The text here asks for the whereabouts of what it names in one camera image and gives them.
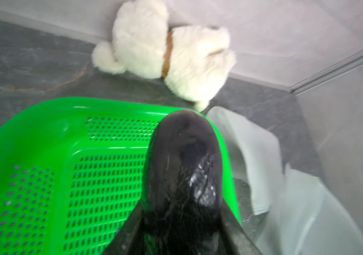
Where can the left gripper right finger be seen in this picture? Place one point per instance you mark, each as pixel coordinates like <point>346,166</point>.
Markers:
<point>233,239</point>

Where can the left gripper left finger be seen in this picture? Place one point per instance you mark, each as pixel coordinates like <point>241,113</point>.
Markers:
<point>129,240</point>

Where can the green plastic basket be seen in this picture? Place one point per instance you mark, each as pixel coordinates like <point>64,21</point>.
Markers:
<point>71,174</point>

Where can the white plush toy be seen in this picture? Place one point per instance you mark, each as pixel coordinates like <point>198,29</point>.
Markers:
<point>193,61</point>

